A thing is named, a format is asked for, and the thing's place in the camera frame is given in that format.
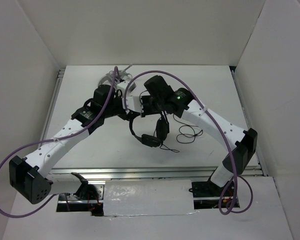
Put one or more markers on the black headphones with cable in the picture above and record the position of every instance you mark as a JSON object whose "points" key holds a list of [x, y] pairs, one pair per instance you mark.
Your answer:
{"points": [[188, 133]]}

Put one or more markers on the white taped cover plate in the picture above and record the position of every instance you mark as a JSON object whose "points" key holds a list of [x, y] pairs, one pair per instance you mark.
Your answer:
{"points": [[148, 198]]}

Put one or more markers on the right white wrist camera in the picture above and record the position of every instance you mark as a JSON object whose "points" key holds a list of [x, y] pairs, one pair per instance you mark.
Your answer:
{"points": [[132, 104]]}

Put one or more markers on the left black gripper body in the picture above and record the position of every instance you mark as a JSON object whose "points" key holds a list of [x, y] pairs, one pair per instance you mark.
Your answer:
{"points": [[116, 109]]}

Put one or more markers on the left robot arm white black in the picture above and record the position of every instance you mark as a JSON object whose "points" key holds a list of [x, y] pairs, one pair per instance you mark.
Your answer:
{"points": [[28, 175]]}

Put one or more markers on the grey white headphone stand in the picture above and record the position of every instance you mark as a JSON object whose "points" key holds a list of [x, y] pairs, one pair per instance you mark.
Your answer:
{"points": [[119, 80]]}

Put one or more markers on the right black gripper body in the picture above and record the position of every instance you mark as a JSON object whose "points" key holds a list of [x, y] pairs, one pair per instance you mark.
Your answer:
{"points": [[151, 105]]}

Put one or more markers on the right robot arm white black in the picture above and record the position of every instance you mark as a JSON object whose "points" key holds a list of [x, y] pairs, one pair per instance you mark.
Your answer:
{"points": [[241, 144]]}

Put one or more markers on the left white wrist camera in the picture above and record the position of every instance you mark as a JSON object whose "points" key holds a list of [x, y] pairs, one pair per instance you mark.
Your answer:
{"points": [[125, 87]]}

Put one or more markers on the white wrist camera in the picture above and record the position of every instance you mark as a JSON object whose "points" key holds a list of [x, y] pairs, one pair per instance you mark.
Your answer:
{"points": [[125, 87], [132, 104]]}

